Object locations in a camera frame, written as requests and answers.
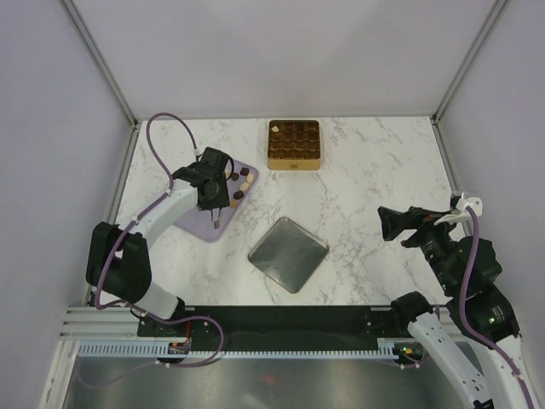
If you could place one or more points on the dark metal tin lid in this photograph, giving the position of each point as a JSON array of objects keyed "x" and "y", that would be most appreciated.
[{"x": 288, "y": 254}]

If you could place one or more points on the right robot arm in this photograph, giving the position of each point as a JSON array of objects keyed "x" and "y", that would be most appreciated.
[{"x": 466, "y": 268}]

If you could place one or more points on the metal tongs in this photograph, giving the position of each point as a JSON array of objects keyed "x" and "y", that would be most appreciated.
[{"x": 215, "y": 216}]

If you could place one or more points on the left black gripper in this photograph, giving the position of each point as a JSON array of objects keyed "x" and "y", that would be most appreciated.
[{"x": 223, "y": 198}]

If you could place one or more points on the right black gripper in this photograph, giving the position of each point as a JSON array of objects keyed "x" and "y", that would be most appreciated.
[{"x": 392, "y": 221}]

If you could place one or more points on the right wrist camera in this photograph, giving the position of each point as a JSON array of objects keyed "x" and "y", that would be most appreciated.
[{"x": 460, "y": 201}]

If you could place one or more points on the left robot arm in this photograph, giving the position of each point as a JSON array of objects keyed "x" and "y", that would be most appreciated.
[{"x": 119, "y": 266}]

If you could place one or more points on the white cable duct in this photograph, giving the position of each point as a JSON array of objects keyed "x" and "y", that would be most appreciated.
[{"x": 170, "y": 350}]

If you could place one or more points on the gold chocolate tin box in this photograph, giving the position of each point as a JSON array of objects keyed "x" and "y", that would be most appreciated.
[{"x": 294, "y": 150}]

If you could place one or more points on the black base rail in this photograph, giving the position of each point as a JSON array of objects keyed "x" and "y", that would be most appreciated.
[{"x": 301, "y": 327}]

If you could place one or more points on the lilac plastic tray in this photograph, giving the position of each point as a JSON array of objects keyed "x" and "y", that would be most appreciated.
[{"x": 198, "y": 222}]

